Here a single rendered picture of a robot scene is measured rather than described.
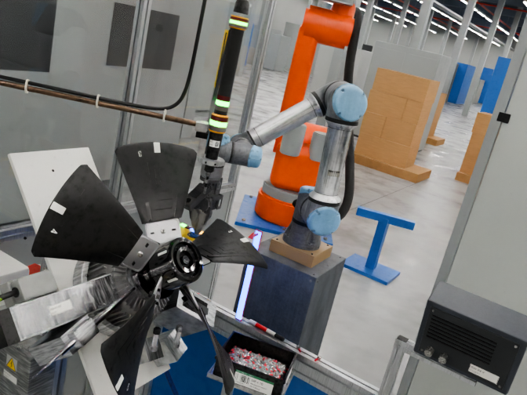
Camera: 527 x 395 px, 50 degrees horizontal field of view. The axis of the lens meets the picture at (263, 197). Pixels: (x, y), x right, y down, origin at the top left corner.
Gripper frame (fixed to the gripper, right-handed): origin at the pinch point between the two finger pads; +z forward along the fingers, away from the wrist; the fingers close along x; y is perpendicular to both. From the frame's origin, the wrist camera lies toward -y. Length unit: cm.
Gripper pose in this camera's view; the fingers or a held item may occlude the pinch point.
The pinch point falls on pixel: (195, 231)
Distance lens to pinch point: 198.2
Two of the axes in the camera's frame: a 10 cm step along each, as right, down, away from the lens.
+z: -2.2, 9.3, 2.9
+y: 5.2, -1.4, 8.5
